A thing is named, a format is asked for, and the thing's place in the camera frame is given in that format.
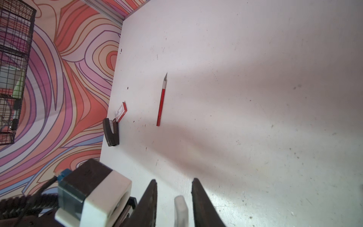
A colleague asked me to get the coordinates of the left black wire basket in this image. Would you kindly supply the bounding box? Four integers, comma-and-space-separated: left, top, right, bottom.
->
1, 1, 36, 146

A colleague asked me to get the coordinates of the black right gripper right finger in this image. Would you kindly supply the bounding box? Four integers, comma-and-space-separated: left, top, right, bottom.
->
192, 178, 225, 227

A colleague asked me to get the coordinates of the red carving knife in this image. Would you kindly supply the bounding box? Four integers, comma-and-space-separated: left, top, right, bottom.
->
157, 74, 167, 127

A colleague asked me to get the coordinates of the aluminium frame corner post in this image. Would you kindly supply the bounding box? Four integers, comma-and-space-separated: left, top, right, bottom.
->
82, 0, 125, 27

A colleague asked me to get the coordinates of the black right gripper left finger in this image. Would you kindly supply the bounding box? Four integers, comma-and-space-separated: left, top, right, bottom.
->
119, 179, 157, 227

